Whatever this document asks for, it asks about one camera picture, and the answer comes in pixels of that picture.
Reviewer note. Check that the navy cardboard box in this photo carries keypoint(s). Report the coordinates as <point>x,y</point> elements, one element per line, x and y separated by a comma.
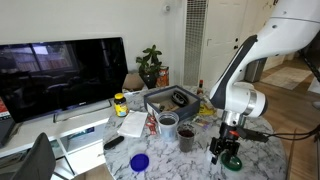
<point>186,111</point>

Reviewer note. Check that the white wall thermostat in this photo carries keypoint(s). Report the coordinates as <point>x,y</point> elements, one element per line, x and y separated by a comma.
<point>166,8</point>

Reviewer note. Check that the clear cup with dark powder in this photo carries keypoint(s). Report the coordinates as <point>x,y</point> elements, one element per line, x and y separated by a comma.
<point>167,128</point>

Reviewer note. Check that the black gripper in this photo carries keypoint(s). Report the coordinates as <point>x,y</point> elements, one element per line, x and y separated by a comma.
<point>225,143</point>

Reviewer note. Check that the open brown cardboard box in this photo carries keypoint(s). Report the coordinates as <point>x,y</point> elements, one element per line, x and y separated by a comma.
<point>133,83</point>

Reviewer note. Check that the dark laptop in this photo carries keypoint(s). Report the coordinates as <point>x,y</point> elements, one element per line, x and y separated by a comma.
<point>6,123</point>

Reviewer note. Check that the grey trash can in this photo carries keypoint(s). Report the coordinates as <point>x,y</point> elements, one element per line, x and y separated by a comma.
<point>255,70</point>

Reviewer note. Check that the blue plastic lid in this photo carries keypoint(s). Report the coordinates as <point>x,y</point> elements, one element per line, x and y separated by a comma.
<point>139,162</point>

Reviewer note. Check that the patterned floor rug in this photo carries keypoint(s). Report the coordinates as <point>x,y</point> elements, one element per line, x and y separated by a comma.
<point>286,77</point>

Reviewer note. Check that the black chair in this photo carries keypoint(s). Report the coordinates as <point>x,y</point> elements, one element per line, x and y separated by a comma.
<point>36,160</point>

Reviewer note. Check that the white door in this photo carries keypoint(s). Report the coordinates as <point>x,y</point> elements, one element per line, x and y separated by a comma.
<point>223,43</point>

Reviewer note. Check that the yellow lid vitamin jar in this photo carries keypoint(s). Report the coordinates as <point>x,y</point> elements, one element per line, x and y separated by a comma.
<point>120,106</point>

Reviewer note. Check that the clear cup with brown beans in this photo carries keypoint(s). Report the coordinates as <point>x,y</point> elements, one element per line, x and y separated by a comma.
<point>185,141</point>

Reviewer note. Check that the purple topped snack packet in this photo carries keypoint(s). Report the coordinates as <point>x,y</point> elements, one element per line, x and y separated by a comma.
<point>201,122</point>

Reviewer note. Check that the red ketchup packets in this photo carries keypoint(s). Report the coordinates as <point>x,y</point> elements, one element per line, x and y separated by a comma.
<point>152,126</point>

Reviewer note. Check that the hot sauce bottle red cap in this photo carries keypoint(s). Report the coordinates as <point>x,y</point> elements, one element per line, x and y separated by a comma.
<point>200,88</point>

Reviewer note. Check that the black remote control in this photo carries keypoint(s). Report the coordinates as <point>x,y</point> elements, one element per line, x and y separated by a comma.
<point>113,142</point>

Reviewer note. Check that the black flat screen television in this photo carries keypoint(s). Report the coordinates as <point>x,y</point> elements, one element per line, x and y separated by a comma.
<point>63,76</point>

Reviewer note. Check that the green potted plant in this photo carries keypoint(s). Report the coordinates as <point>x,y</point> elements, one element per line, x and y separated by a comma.
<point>150,66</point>

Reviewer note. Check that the white television stand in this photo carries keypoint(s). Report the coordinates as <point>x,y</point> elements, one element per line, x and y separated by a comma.
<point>80,133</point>

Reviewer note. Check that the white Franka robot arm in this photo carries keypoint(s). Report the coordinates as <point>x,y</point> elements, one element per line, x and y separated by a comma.
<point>283,36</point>

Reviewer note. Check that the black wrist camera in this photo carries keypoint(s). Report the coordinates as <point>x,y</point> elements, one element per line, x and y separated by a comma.
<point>253,134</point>

